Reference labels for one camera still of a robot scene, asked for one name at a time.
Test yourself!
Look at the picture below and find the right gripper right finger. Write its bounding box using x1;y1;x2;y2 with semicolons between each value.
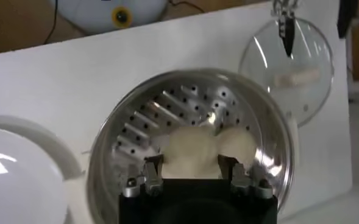
217;154;274;199

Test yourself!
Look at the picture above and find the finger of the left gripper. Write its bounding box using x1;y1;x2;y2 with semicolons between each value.
336;0;359;40
270;0;299;58

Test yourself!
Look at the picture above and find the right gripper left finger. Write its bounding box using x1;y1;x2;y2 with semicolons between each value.
123;154;165;198

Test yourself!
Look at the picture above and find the white steamed baozi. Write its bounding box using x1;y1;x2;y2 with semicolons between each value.
217;127;258;167
161;126;226;180

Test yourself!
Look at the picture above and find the glass lid with cream handle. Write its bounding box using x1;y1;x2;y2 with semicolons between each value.
238;16;335;128

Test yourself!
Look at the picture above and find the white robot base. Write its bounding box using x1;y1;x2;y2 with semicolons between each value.
49;0;169;35

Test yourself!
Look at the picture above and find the stainless steel steamer basket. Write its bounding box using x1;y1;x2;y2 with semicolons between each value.
86;68;296;224

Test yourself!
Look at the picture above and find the white round plate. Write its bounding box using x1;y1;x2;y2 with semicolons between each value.
0;114;84;224

